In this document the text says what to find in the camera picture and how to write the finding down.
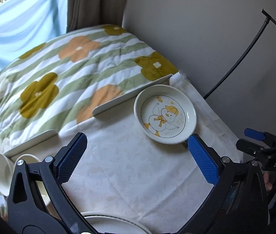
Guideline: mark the cream patterned tablecloth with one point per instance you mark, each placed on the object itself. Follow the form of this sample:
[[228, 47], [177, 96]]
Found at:
[[125, 173]]

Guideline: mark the cream duck bowl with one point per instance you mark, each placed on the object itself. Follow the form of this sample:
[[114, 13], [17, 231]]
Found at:
[[30, 159]]

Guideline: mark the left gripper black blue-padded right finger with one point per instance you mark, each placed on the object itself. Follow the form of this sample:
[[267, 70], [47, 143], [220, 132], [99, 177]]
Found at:
[[237, 201]]

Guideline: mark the white table rail left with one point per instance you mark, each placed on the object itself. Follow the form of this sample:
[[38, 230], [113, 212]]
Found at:
[[31, 142]]

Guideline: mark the white duck picture plate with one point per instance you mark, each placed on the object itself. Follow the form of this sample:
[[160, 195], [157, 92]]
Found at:
[[165, 114]]

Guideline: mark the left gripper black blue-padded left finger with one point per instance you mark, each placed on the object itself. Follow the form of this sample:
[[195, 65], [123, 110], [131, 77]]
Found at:
[[27, 212]]

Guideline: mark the grey-brown drape curtain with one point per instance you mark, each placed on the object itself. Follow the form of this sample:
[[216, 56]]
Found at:
[[89, 13]]

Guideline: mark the large cream plate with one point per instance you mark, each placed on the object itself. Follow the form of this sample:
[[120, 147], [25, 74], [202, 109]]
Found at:
[[110, 223]]

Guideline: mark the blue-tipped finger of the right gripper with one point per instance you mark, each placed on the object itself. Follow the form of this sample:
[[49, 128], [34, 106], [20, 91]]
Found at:
[[253, 134]]

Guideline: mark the white table rail right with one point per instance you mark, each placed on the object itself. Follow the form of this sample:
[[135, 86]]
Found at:
[[125, 97]]

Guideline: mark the floral striped bed quilt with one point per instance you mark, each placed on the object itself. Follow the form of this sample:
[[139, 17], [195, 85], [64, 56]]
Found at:
[[58, 84]]

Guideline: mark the light blue sheer curtain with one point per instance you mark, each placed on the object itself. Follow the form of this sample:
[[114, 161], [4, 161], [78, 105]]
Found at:
[[24, 24]]

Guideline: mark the white table rail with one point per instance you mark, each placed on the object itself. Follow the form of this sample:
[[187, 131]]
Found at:
[[125, 97], [31, 142]]

